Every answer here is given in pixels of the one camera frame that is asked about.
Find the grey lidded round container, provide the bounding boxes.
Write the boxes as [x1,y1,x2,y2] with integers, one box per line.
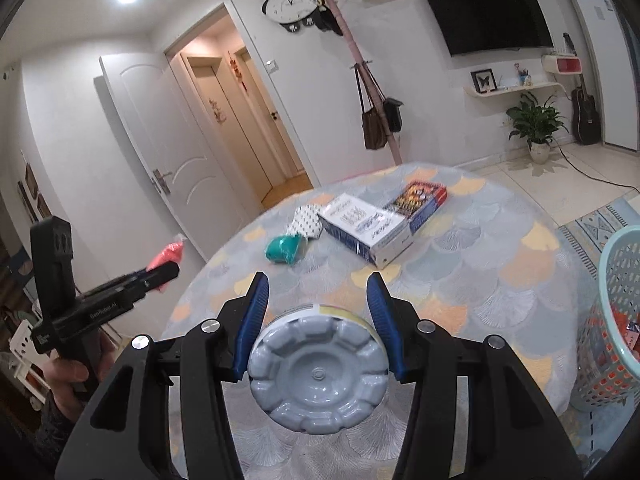
[247,304,390,434]

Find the pink foam packet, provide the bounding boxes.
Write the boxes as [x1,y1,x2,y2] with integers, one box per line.
[146,234,186,292]

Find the person left hand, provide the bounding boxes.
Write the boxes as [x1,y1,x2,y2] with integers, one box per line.
[42,330,116,422]

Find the teal crumpled item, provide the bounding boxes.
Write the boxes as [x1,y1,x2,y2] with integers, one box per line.
[265,233,306,266]

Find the white blue book box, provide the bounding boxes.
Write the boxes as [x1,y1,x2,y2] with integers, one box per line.
[318,193,413,269]

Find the white dotted paper cup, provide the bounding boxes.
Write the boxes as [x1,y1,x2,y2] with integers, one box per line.
[285,204,323,240]

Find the red blue colourful box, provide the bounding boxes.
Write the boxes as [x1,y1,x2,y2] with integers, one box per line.
[384,181,448,234]

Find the patterned round tablecloth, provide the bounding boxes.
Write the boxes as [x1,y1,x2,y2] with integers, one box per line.
[164,164,578,479]

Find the white open door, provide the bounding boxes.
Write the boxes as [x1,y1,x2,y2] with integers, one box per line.
[100,53,248,259]

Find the brown hanging handbag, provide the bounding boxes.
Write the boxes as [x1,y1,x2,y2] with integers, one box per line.
[354,66,387,151]

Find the black hanging bag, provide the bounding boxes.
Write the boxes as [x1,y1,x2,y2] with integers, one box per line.
[366,65,404,133]

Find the green potted plant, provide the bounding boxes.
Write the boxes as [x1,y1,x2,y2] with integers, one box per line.
[506,91,567,165]

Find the light blue laundry basket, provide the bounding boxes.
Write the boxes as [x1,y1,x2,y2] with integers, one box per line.
[570,226,639,412]

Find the black acoustic guitar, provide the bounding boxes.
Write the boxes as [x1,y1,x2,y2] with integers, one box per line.
[561,32,602,146]

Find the pink coat rack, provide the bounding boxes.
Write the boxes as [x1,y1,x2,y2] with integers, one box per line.
[323,0,402,166]

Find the white tall refrigerator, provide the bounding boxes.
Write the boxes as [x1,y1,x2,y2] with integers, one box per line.
[573,0,639,152]

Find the white lower wall shelf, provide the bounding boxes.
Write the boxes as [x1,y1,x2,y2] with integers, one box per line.
[464,81,566,99]

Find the butterfly picture frame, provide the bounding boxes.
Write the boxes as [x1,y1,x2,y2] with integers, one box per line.
[471,68,498,94]

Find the black wall television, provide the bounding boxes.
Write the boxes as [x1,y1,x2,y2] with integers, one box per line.
[427,0,553,56]

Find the panda wall clock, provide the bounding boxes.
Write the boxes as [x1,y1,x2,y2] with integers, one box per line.
[262,0,321,34]

